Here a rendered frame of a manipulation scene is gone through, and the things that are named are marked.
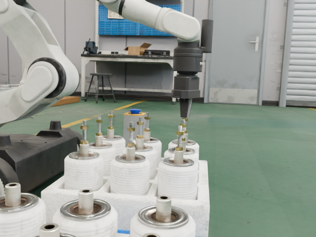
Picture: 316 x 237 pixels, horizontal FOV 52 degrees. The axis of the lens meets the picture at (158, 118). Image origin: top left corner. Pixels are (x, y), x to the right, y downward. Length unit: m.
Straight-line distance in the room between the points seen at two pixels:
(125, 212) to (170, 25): 0.52
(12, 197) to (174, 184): 0.36
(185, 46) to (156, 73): 5.02
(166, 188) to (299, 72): 5.32
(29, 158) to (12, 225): 0.65
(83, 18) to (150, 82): 1.73
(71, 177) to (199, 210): 0.31
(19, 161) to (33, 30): 0.45
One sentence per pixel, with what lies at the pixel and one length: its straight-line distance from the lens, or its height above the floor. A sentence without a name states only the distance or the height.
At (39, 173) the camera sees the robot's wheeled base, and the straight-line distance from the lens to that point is 1.23.
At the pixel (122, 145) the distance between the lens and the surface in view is 1.03.
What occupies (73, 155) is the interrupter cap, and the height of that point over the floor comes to 0.25.
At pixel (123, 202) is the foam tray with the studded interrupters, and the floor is 0.17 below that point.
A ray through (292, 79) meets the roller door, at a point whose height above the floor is 0.46.
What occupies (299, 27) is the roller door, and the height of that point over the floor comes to 1.32.
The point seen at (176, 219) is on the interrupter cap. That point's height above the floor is 0.25.
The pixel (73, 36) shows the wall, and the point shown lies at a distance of 6.49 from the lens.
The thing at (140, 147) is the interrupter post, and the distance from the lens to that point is 0.90.
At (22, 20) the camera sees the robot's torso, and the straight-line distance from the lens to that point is 1.24.
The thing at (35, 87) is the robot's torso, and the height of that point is 0.40.
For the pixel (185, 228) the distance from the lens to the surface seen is 0.47.
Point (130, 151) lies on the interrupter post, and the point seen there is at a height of 0.27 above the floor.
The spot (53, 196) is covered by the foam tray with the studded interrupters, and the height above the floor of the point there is 0.17.
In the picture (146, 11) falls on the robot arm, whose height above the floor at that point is 0.64.
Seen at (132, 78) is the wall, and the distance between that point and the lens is 6.07.
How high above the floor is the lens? 0.46
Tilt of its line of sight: 8 degrees down
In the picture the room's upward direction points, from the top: 2 degrees clockwise
